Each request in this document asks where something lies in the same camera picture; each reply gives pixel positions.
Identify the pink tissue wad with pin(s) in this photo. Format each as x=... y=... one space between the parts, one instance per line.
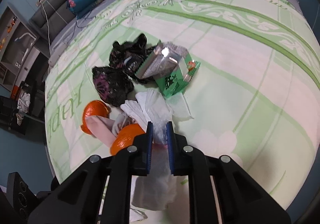
x=106 y=130

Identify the green snack box wrapper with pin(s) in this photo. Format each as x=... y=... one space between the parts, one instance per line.
x=171 y=66

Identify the orange peel right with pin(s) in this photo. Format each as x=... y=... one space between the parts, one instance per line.
x=125 y=138

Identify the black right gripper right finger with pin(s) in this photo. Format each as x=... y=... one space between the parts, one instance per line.
x=220 y=191

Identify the orange peel left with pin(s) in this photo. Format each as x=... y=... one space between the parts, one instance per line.
x=95 y=107

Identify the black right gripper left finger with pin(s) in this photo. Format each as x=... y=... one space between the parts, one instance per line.
x=100 y=188

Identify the bedside shelf unit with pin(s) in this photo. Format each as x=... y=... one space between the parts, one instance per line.
x=17 y=40

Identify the bed with green quilt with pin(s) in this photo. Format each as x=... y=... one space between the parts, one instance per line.
x=254 y=97

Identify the black purple plastic bag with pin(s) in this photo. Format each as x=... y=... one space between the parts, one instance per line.
x=112 y=85

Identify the wall power socket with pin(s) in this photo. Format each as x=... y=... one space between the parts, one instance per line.
x=39 y=2

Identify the orange peel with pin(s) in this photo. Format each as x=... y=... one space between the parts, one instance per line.
x=125 y=138
x=95 y=107

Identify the white tissue bundle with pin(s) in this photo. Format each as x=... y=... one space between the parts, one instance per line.
x=160 y=197

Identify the grey bed headboard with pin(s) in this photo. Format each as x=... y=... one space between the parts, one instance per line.
x=51 y=18

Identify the black crumpled plastic bag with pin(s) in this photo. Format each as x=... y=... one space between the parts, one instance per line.
x=129 y=56

